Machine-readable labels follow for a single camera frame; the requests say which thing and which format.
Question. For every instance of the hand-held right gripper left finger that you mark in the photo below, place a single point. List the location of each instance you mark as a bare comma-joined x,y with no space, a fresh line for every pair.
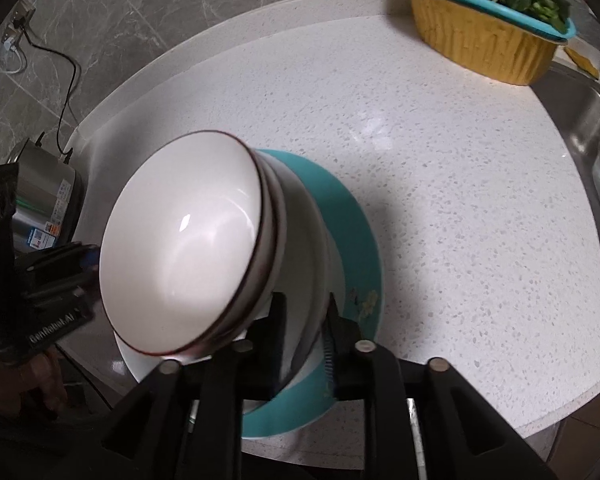
267,350

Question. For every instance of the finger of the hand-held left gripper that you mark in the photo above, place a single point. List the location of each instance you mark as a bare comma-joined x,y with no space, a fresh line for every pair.
55,257
60,294

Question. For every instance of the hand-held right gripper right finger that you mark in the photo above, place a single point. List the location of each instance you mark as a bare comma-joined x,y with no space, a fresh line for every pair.
347,360

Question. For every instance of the teal floral rim plate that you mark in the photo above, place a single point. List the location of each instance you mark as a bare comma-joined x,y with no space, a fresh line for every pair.
360,250

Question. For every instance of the large white bowl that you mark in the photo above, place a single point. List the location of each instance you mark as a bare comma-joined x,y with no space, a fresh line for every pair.
305,240

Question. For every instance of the small white bowl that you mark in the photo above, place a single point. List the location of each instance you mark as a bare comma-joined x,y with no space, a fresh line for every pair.
180,240

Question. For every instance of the person's left hand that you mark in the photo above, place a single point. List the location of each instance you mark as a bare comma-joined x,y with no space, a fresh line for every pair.
20,385

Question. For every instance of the stainless steel electric pot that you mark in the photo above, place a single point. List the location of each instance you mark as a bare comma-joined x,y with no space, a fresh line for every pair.
50,195

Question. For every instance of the stainless steel sink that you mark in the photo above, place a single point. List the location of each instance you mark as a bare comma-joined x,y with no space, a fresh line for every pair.
580,125

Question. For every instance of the yellow ribbed basin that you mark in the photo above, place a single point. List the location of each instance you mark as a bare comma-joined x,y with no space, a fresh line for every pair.
480,40

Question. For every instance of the teal colander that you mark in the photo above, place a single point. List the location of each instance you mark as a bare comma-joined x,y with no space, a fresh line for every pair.
480,5

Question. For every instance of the yellow sponge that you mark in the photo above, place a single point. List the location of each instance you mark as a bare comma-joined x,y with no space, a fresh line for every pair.
582,60

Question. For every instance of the wall power outlet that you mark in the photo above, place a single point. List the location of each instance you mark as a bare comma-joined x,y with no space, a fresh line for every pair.
17,22

